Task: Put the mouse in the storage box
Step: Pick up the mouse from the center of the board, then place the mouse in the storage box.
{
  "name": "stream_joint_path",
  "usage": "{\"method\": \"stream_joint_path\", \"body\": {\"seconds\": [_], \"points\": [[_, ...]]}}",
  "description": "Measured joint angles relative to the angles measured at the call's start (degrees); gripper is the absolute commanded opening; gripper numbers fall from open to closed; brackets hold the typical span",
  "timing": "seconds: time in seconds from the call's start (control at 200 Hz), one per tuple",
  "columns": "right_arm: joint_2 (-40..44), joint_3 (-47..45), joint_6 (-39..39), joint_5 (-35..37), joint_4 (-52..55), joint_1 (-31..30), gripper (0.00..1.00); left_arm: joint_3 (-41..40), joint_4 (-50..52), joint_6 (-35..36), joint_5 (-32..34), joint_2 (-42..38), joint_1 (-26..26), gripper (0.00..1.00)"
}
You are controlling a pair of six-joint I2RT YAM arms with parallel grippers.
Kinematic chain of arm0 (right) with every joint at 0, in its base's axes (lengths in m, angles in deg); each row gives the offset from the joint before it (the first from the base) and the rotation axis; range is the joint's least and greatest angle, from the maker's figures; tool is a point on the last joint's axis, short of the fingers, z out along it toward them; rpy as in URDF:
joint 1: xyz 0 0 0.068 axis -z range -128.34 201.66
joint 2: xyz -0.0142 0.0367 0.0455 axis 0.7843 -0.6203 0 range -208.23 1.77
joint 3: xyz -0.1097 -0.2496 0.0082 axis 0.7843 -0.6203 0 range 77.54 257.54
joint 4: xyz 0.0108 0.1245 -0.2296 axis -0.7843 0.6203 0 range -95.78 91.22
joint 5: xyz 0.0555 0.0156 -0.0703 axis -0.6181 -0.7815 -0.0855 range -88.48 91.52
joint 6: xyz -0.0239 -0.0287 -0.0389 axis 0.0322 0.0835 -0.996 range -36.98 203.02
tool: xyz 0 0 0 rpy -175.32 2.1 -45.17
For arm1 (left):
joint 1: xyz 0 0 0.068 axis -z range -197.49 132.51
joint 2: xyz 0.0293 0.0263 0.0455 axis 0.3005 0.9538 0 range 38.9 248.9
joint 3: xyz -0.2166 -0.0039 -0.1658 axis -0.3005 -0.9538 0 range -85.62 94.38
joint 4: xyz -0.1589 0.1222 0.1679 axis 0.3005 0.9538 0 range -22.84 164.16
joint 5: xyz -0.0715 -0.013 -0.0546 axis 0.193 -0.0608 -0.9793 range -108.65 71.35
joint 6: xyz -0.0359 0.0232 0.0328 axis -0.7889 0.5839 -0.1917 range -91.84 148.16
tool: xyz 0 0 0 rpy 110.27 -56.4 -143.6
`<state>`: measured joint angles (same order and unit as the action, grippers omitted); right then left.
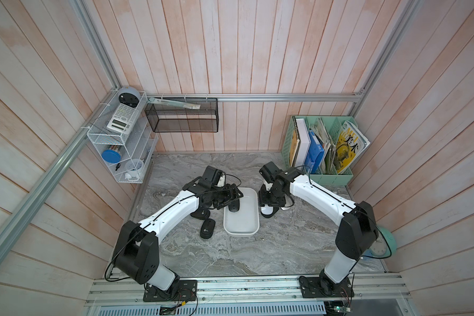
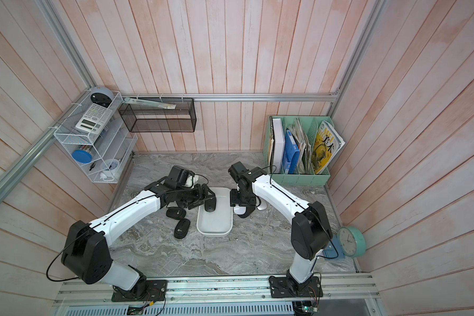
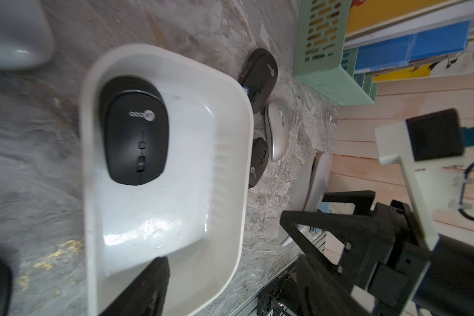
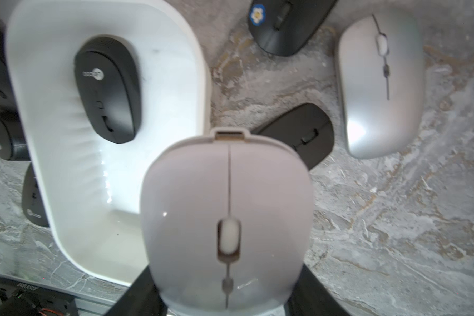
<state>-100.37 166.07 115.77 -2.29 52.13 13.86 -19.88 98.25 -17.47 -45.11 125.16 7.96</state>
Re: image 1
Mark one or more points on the ruler on basket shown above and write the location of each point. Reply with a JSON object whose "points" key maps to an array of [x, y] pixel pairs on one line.
{"points": [[173, 103]]}

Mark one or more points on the white round speaker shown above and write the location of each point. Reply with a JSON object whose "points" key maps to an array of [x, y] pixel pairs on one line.
{"points": [[129, 96]]}

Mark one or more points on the papers in organizer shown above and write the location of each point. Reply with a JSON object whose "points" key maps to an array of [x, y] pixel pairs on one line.
{"points": [[321, 132]]}

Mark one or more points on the green file organizer box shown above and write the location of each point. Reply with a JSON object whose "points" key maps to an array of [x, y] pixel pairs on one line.
{"points": [[333, 125]]}

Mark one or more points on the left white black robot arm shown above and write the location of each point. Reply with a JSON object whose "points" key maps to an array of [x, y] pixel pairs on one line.
{"points": [[136, 252]]}

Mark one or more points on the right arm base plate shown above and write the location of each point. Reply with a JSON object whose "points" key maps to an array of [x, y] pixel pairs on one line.
{"points": [[316, 287]]}

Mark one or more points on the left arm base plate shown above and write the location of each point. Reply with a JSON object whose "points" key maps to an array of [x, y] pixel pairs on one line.
{"points": [[180, 291]]}

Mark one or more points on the green round clock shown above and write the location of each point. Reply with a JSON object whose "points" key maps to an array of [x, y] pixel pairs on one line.
{"points": [[384, 247]]}

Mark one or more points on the blue folder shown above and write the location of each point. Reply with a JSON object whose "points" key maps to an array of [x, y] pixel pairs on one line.
{"points": [[316, 153]]}

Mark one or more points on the black mouse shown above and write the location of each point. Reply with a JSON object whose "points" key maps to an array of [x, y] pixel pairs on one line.
{"points": [[201, 214], [234, 206], [207, 229]]}

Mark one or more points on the black mesh basket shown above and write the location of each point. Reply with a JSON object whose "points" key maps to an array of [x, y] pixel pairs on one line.
{"points": [[165, 119]]}

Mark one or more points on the white wire shelf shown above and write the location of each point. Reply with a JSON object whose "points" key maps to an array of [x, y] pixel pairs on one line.
{"points": [[139, 144]]}

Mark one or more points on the white calculator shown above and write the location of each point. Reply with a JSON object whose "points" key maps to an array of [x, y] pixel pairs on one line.
{"points": [[123, 119]]}

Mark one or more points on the white book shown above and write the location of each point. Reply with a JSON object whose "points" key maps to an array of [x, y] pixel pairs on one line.
{"points": [[303, 142]]}

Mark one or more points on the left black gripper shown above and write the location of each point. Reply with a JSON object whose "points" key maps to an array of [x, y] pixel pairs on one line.
{"points": [[231, 194]]}

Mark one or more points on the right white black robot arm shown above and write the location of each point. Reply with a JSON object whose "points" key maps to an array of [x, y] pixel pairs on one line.
{"points": [[357, 228]]}

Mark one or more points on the white mouse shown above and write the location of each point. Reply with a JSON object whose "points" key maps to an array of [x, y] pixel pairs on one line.
{"points": [[267, 211]]}

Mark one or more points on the yellow magazine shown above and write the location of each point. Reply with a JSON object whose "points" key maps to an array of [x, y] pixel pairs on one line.
{"points": [[351, 143]]}

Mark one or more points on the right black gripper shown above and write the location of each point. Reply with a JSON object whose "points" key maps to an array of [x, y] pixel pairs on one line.
{"points": [[263, 200]]}

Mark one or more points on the blue lid container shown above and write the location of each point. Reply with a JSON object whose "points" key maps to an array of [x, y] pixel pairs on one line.
{"points": [[112, 154]]}

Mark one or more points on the white storage box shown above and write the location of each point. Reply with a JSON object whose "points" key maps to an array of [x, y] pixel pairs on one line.
{"points": [[245, 221]]}

